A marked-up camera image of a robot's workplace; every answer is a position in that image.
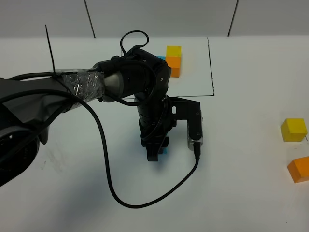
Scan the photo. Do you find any yellow template block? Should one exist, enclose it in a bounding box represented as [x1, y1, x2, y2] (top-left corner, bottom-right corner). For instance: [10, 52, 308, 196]
[166, 46, 182, 57]

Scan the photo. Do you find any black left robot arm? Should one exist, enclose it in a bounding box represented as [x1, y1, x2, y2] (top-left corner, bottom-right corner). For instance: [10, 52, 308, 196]
[0, 46, 174, 185]

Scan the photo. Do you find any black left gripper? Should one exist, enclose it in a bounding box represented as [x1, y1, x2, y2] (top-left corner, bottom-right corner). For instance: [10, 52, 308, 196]
[137, 95, 176, 161]

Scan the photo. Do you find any black camera cable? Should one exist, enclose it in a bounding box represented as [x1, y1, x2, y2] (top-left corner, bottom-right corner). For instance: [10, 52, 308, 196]
[0, 30, 201, 209]

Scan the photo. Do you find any orange template block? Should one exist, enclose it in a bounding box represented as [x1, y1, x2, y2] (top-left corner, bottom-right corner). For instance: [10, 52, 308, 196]
[166, 56, 181, 78]

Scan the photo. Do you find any black zip tie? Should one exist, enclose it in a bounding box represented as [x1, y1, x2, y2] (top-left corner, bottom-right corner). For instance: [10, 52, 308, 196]
[45, 24, 56, 77]

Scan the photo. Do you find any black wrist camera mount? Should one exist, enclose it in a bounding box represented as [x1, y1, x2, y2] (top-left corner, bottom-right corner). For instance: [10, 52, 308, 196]
[169, 97, 203, 156]

